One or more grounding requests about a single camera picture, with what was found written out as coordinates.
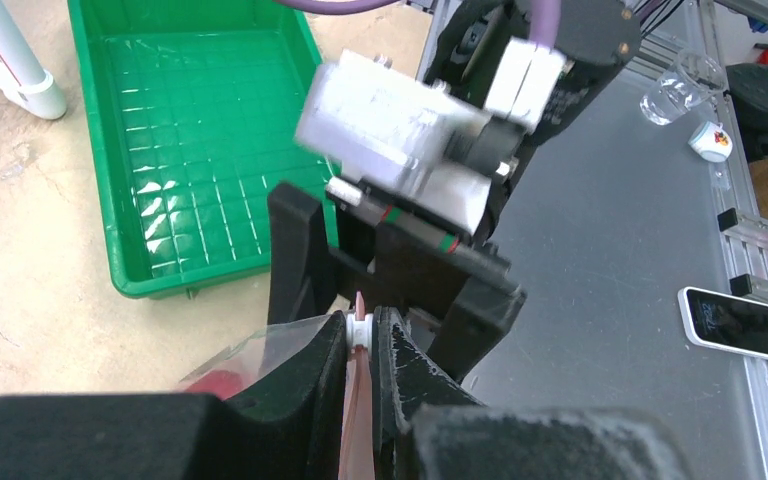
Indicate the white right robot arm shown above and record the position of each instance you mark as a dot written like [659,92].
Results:
[535,64]

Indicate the clear zip top bag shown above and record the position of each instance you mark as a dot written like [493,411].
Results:
[307,412]

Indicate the red toy tomato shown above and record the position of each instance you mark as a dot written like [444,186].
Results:
[223,384]

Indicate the green plastic tray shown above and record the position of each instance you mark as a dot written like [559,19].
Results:
[191,109]

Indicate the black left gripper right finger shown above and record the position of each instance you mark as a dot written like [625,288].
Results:
[426,426]

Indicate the clear plastic cup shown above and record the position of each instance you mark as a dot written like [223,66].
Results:
[692,79]

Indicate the white smartphone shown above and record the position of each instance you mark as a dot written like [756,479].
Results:
[724,322]

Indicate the white PVC pipe frame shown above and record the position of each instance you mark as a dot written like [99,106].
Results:
[23,80]

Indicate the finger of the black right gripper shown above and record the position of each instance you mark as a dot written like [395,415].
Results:
[302,281]
[480,316]

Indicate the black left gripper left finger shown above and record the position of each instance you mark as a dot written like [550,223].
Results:
[123,436]

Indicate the aluminium frame rail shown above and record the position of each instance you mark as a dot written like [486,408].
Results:
[744,242]

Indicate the white ceramic mug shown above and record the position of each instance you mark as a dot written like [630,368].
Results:
[711,142]

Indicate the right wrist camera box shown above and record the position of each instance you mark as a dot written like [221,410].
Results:
[414,142]

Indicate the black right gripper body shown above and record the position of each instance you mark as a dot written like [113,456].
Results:
[396,259]

